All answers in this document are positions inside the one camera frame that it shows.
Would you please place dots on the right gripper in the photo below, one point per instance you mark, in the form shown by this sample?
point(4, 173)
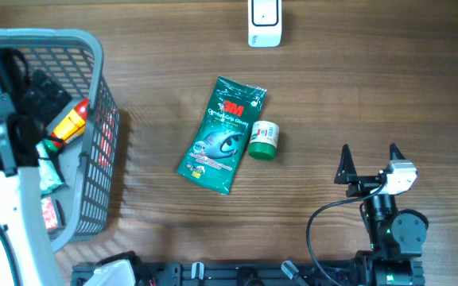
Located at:
point(346, 173)

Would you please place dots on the green lid white jar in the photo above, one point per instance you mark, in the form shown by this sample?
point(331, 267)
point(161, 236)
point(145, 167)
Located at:
point(264, 140)

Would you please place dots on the green 3M gloves packet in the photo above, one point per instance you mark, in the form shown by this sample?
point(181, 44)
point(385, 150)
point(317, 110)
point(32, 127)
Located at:
point(214, 155)

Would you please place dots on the red sriracha sauce bottle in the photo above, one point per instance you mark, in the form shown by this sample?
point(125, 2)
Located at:
point(71, 127)

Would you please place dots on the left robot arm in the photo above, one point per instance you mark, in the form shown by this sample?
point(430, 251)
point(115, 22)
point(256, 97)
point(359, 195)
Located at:
point(26, 250)

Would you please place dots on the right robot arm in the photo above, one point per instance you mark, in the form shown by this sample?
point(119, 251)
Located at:
point(396, 237)

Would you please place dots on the white barcode scanner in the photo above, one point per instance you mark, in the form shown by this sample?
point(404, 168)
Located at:
point(264, 23)

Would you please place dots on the grey plastic mesh basket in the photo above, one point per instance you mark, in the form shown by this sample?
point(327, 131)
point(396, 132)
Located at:
point(73, 58)

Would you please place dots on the pale green wipes packet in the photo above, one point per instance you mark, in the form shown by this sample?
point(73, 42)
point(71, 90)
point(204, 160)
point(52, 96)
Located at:
point(50, 179)

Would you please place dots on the red tissue packet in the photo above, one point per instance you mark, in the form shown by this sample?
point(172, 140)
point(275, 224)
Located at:
point(50, 214)

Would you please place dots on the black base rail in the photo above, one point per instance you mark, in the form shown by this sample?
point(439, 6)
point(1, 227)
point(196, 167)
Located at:
point(344, 272)

